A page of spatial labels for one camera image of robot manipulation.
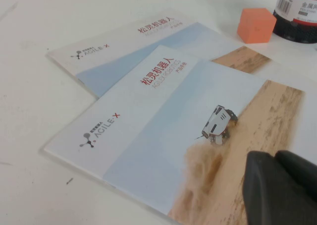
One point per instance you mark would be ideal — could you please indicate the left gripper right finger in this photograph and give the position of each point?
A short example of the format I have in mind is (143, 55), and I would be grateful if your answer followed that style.
(299, 170)

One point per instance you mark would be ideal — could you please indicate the desert brochure with faded cover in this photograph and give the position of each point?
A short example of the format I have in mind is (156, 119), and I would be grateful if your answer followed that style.
(111, 56)

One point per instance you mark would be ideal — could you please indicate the black mesh pen holder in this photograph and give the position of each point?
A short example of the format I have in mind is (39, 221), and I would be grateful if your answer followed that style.
(294, 24)

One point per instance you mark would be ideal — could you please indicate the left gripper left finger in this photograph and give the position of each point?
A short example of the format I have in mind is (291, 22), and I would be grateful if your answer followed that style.
(267, 197)

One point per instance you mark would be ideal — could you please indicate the orange foam cube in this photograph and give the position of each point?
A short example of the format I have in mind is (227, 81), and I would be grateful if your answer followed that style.
(255, 26)

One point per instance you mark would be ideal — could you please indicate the desert brochure with rover photo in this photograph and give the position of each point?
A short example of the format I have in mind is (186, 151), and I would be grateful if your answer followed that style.
(148, 135)

